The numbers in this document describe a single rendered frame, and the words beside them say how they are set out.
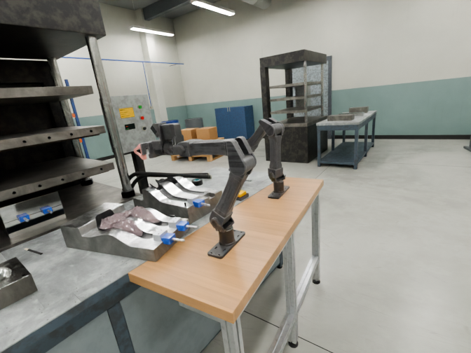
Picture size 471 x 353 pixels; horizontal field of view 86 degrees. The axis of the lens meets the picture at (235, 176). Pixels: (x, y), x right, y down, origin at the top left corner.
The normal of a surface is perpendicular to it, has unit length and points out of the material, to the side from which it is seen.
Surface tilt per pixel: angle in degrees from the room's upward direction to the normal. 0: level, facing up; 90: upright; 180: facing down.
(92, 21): 90
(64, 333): 90
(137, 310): 90
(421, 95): 90
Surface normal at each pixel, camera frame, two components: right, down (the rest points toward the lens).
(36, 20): 0.79, 0.11
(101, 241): -0.35, 0.31
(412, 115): -0.58, 0.29
